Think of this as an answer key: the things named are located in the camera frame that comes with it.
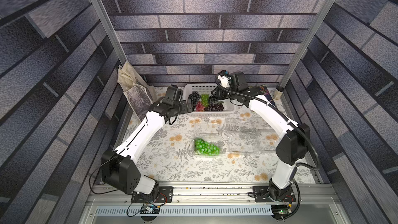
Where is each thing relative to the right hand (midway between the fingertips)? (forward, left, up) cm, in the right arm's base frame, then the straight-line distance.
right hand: (213, 90), depth 85 cm
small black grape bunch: (+11, 0, -21) cm, 23 cm away
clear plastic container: (-15, -23, -26) cm, 38 cm away
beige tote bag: (-1, +42, -3) cm, 42 cm away
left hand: (-8, +15, -2) cm, 18 cm away
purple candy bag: (+19, -41, -23) cm, 51 cm away
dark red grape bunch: (+4, -1, -21) cm, 21 cm away
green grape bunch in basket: (+13, +5, -21) cm, 25 cm away
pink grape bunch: (+4, +9, -21) cm, 23 cm away
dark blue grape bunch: (+11, +12, -19) cm, 25 cm away
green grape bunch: (-25, +4, -20) cm, 32 cm away
